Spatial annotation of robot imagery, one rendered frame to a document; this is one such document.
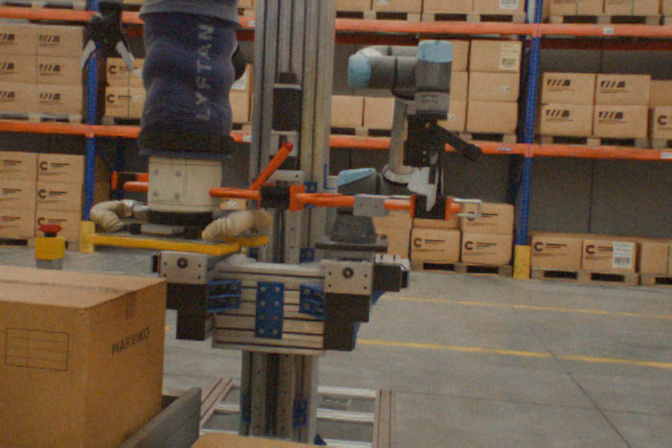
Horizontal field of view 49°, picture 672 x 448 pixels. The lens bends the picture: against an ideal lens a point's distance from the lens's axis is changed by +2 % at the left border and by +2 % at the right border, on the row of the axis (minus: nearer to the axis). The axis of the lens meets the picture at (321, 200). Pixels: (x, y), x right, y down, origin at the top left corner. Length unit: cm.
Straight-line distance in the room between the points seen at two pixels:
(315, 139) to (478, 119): 660
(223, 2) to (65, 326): 80
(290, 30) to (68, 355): 131
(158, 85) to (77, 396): 71
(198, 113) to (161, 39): 19
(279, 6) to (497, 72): 667
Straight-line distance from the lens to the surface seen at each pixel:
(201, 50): 169
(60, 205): 984
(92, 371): 172
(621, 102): 930
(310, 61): 245
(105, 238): 171
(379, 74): 165
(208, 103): 168
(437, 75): 156
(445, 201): 154
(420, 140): 158
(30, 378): 177
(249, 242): 175
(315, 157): 243
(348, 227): 223
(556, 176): 1041
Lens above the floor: 128
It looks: 3 degrees down
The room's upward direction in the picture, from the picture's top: 3 degrees clockwise
